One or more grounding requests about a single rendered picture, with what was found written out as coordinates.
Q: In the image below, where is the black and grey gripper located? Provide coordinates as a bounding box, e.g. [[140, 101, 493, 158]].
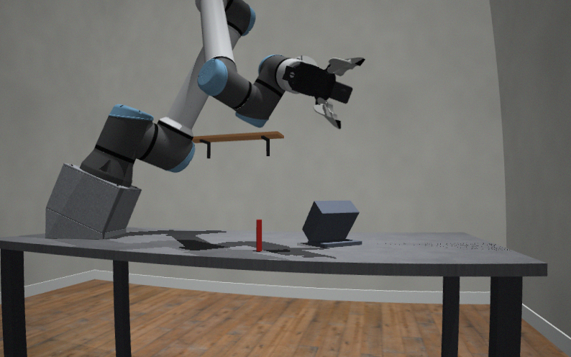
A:
[[282, 58, 365, 129]]

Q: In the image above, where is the grey sloped panel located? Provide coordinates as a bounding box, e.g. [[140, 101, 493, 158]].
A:
[[302, 200, 362, 248]]

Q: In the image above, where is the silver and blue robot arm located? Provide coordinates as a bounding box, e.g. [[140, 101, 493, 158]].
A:
[[80, 0, 306, 187]]

